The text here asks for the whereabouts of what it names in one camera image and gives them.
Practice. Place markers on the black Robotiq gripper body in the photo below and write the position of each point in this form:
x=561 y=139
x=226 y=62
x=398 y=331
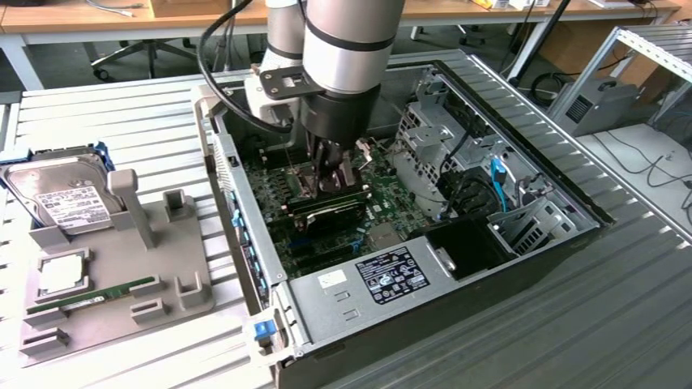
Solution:
x=337 y=117

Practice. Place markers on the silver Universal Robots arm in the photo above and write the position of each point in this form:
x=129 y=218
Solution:
x=345 y=52

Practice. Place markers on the thin metal locking lever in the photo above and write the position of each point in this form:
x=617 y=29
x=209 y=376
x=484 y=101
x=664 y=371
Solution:
x=289 y=156

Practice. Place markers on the metal socket cover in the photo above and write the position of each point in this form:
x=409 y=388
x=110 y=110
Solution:
x=366 y=156

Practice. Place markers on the CPU socket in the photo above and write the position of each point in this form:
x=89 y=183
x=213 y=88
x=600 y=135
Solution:
x=305 y=184

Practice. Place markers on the black RAM slot row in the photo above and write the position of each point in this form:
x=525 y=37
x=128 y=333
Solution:
x=276 y=156

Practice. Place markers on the green motherboard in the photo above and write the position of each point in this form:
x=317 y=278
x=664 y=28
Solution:
x=389 y=194

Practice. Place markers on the installed black RAM stick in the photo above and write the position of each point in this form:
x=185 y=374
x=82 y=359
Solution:
x=308 y=202

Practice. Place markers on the silver chipset heatsink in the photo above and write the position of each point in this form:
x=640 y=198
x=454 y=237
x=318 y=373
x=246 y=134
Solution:
x=384 y=237

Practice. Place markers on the perforated silver drive cage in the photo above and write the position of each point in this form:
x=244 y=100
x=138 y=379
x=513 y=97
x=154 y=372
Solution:
x=426 y=142

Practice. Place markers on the black expansion slot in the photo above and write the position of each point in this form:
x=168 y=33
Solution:
x=324 y=257

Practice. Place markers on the small blue slot clip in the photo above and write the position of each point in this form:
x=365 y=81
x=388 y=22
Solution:
x=236 y=219

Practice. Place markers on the white square sticker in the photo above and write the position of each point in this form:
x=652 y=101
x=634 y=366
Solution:
x=332 y=279

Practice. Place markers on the black power supply label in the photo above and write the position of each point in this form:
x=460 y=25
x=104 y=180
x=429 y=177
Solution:
x=392 y=275

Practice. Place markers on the silver power supply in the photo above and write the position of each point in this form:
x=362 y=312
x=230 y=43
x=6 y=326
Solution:
x=324 y=308

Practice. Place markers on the silver disk bay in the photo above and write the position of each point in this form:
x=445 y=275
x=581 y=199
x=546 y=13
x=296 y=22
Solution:
x=532 y=231

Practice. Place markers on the silver office chair base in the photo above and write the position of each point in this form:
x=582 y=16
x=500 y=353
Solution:
x=150 y=52

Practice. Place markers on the small cardboard box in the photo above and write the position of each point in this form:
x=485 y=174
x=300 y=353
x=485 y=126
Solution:
x=189 y=6

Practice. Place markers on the blue case latch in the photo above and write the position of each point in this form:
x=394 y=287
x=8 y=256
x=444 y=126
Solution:
x=262 y=329

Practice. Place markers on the slanted black pole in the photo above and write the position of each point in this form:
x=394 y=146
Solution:
x=542 y=42

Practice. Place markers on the open black PC case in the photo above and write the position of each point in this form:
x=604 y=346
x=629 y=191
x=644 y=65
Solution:
x=486 y=324

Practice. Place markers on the large brown cardboard box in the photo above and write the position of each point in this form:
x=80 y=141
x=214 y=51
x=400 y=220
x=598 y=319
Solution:
x=573 y=44

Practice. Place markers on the green RAM stick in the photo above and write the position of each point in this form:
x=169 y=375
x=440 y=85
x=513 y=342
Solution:
x=116 y=291

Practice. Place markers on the silver hard disk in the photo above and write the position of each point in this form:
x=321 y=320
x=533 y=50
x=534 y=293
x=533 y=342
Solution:
x=48 y=190

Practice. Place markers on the wooden desk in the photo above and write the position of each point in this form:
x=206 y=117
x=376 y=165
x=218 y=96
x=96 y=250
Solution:
x=594 y=12

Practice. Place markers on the silver CPU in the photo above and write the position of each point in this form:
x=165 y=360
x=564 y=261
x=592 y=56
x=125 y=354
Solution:
x=61 y=275

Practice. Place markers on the gray parts rack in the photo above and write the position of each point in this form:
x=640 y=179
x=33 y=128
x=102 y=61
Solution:
x=108 y=324

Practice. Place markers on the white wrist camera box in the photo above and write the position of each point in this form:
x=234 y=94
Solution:
x=269 y=107

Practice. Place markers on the aluminium frame shelf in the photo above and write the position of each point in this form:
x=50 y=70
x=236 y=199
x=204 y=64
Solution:
x=664 y=40

